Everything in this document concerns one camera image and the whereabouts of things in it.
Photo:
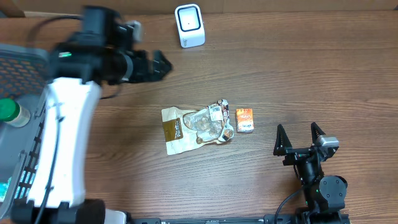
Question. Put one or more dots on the white barcode scanner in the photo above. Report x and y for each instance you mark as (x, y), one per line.
(190, 25)

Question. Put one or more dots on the small orange white box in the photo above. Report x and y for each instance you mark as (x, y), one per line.
(244, 120)

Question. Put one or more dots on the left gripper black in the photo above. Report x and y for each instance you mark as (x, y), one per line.
(148, 66)

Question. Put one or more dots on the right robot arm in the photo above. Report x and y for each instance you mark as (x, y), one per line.
(324, 194)

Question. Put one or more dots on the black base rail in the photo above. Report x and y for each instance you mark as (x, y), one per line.
(266, 219)

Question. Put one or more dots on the green capped bottle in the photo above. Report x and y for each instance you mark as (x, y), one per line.
(13, 113)

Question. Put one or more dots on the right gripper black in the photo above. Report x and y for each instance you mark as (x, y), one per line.
(283, 147)

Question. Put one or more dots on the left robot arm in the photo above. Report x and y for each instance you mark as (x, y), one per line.
(102, 52)

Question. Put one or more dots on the grey plastic mesh basket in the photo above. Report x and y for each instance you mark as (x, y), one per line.
(22, 80)

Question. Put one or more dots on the teal snack packet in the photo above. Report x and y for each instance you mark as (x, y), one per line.
(4, 188)

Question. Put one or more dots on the beige brown snack pouch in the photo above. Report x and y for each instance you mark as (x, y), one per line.
(186, 130)

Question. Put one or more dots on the cardboard strip at table edge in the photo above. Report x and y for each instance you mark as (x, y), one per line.
(19, 8)

